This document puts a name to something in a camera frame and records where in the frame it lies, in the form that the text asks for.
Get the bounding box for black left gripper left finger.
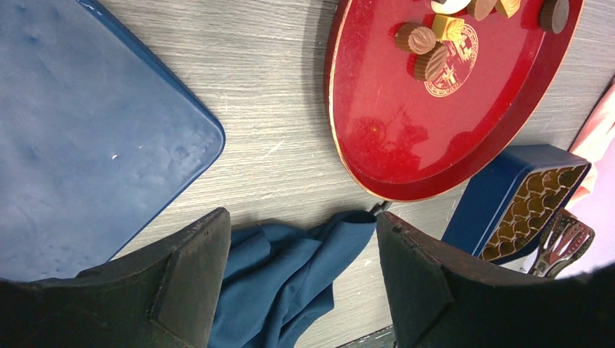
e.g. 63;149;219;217
1;207;231;347

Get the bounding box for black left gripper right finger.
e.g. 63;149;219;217
376;212;614;347

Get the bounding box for clear plastic metal tongs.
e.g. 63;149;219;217
528;209;595;278

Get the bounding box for blue chocolate tin box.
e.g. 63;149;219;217
442;144;592;265

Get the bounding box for brown ridged chocolate piece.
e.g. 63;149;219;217
413;42;448;81
395;22;437;54

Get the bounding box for yellow square chocolate piece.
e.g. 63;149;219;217
432;14;465;41

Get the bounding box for dark blue cloth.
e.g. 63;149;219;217
207;210;376;347

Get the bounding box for blue tin lid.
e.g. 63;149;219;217
1;1;226;281

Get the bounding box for red round tray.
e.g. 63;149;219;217
323;1;584;202

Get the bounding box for salmon pink cloth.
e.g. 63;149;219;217
566;83;614;210

